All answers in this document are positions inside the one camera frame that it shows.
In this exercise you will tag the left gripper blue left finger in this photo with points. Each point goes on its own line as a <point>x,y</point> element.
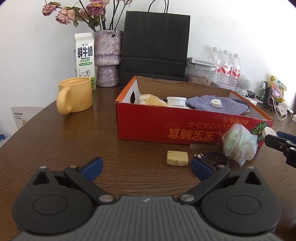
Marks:
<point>92,169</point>

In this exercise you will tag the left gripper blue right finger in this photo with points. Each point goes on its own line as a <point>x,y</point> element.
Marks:
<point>202,168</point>

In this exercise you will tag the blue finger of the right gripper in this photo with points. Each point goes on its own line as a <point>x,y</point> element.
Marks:
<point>286,136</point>

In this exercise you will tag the yellow soap bar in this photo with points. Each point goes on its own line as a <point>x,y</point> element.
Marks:
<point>177,158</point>

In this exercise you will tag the iridescent green plastic bag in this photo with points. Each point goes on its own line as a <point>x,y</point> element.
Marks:
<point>239,144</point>

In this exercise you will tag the purple burlap drawstring pouch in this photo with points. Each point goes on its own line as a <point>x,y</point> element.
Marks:
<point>228,105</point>

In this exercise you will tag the large white bottle cap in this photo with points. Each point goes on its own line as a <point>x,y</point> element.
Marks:
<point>176,101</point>

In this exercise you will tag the sheep plush toy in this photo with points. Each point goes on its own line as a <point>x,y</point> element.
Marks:
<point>148,99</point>

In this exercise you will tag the white round plug puck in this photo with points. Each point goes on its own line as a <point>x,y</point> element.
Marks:
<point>268,131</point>

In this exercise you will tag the colourful snack bag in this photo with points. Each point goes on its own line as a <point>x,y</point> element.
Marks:
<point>277,89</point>

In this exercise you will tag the red cardboard pumpkin box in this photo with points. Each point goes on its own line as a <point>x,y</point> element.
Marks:
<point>161,124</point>

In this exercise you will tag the yellow ceramic mug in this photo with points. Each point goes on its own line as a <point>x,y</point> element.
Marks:
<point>75,95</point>

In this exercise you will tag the right water bottle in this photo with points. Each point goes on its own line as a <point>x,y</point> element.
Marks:
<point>235,71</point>

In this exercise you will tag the water bottle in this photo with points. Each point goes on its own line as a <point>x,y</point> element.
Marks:
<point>225,68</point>
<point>214,57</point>
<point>235,71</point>

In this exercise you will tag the white leaflet card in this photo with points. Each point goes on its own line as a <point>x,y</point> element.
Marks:
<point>22,114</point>

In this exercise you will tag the middle water bottle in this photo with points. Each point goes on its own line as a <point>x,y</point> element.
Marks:
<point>225,68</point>

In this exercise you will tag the clear seed container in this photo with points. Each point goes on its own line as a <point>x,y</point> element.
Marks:
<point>199,74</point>

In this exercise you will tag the flat white box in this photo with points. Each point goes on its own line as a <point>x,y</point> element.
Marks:
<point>202,62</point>

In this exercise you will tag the left water bottle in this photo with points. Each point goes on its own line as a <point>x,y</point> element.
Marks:
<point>214,57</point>

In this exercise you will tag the white milk carton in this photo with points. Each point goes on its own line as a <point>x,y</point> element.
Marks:
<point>84,57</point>

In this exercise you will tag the purple textured vase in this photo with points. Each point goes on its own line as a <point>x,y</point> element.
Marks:
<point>108,49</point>

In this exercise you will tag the black paper shopping bag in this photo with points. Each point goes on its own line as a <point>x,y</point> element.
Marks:
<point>155,45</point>

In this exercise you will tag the dried pink rose bouquet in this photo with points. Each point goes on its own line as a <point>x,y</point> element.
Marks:
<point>93,14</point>

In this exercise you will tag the white charger with cable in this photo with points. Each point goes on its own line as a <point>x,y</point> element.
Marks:
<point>282,110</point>

